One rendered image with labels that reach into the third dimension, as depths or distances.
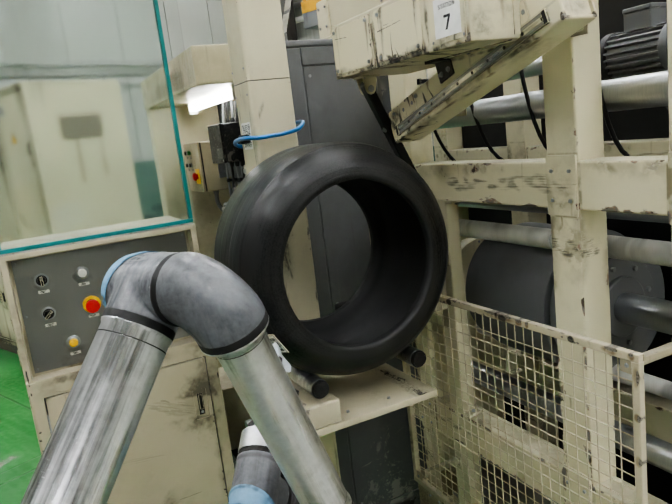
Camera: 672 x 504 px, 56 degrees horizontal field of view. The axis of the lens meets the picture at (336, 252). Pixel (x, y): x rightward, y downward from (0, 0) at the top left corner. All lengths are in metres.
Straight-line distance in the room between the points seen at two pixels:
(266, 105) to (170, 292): 0.94
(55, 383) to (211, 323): 1.14
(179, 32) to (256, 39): 10.92
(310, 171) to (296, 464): 0.64
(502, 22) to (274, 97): 0.68
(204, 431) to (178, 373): 0.22
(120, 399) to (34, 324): 1.06
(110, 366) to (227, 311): 0.19
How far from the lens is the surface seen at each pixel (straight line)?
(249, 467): 1.27
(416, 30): 1.51
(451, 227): 2.02
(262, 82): 1.79
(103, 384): 0.98
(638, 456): 1.46
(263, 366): 0.99
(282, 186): 1.41
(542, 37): 1.42
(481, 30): 1.38
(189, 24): 12.89
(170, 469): 2.17
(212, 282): 0.93
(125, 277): 1.03
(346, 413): 1.61
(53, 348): 2.04
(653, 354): 1.44
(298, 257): 1.83
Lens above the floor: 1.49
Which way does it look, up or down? 11 degrees down
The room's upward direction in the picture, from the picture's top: 7 degrees counter-clockwise
